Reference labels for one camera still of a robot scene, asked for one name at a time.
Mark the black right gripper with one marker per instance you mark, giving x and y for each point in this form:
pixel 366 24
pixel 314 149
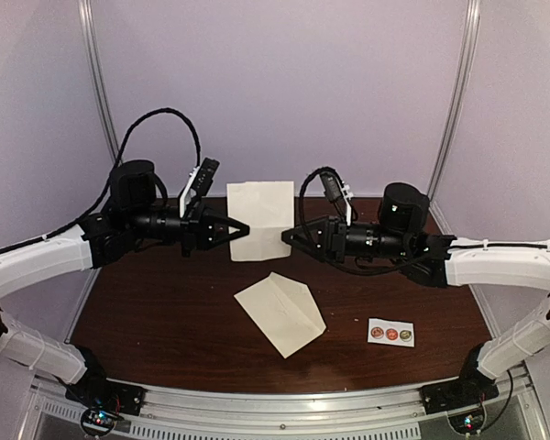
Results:
pixel 330 246

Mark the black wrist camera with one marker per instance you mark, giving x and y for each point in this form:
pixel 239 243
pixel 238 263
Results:
pixel 204 177
pixel 334 187

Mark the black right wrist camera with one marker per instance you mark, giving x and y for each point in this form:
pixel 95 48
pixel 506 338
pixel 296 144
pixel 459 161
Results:
pixel 334 187

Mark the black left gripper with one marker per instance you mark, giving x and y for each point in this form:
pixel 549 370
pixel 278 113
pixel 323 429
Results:
pixel 199 230

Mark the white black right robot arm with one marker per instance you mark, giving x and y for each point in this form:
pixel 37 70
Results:
pixel 397 242

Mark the left aluminium corner post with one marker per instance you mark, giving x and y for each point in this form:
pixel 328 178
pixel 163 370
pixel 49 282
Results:
pixel 86 16

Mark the sticker sheet with three seals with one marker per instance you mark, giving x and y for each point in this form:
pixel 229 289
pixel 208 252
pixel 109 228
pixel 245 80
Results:
pixel 390 333

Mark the cream paper envelope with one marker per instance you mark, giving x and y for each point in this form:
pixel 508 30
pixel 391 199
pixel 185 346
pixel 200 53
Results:
pixel 285 311

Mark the right aluminium corner post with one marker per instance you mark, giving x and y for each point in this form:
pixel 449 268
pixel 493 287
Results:
pixel 463 72

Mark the aluminium corner post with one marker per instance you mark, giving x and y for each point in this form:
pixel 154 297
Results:
pixel 463 72
pixel 86 16

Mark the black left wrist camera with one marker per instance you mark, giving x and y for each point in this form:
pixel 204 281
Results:
pixel 204 177

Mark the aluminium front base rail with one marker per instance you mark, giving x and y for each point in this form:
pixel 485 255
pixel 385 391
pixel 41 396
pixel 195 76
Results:
pixel 386 413

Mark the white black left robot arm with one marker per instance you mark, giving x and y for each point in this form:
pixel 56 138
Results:
pixel 136 210

